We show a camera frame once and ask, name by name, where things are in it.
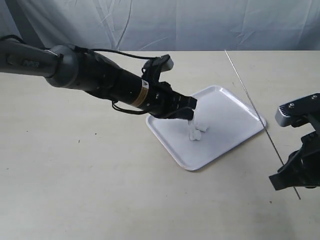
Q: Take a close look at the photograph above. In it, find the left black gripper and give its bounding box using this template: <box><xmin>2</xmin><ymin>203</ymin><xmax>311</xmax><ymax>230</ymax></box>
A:
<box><xmin>142</xmin><ymin>81</ymin><xmax>198</xmax><ymax>121</ymax></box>

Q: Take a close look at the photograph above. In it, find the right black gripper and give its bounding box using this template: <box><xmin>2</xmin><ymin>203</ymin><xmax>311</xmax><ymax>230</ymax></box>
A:
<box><xmin>268</xmin><ymin>131</ymin><xmax>320</xmax><ymax>191</ymax></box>

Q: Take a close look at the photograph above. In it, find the white skewer piece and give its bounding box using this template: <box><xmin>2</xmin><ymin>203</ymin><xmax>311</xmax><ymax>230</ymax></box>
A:
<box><xmin>194</xmin><ymin>121</ymin><xmax>209</xmax><ymax>133</ymax></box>

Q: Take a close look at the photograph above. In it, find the white piece skewer tip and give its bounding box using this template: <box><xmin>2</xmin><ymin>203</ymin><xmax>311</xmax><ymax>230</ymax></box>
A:
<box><xmin>188</xmin><ymin>130</ymin><xmax>202</xmax><ymax>141</ymax></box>

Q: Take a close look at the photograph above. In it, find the thin metal skewer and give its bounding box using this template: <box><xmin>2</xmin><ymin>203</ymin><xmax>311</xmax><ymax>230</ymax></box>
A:
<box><xmin>224</xmin><ymin>50</ymin><xmax>285</xmax><ymax>189</ymax></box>

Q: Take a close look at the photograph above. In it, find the white piece skewer handle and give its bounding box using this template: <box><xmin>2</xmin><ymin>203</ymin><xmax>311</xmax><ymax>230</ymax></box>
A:
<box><xmin>188</xmin><ymin>120</ymin><xmax>197</xmax><ymax>135</ymax></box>

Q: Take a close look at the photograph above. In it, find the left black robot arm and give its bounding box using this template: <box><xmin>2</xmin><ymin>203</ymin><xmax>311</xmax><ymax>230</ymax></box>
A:
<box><xmin>0</xmin><ymin>34</ymin><xmax>197</xmax><ymax>121</ymax></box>

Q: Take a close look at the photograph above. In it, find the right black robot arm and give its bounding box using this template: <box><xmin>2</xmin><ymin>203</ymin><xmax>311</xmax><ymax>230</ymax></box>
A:
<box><xmin>269</xmin><ymin>131</ymin><xmax>320</xmax><ymax>191</ymax></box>

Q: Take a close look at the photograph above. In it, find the white rectangular plastic tray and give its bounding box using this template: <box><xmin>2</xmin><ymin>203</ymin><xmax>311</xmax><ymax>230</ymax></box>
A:
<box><xmin>146</xmin><ymin>85</ymin><xmax>260</xmax><ymax>171</ymax></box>

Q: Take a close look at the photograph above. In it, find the white backdrop curtain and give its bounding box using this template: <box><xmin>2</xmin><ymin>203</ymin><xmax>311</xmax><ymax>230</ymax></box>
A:
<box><xmin>0</xmin><ymin>0</ymin><xmax>320</xmax><ymax>51</ymax></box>

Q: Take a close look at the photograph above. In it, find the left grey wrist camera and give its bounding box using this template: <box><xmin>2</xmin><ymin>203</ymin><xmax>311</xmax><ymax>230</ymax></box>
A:
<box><xmin>141</xmin><ymin>54</ymin><xmax>174</xmax><ymax>83</ymax></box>

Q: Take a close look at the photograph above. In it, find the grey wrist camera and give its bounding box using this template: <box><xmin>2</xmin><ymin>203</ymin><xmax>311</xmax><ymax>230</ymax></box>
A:
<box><xmin>141</xmin><ymin>54</ymin><xmax>174</xmax><ymax>83</ymax></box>
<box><xmin>275</xmin><ymin>93</ymin><xmax>320</xmax><ymax>131</ymax></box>

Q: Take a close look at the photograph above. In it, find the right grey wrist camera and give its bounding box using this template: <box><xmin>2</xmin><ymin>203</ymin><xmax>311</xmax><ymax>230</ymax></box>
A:
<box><xmin>275</xmin><ymin>93</ymin><xmax>320</xmax><ymax>131</ymax></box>

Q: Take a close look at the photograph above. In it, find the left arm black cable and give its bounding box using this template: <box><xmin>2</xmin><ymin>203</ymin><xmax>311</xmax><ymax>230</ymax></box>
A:
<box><xmin>0</xmin><ymin>34</ymin><xmax>161</xmax><ymax>116</ymax></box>

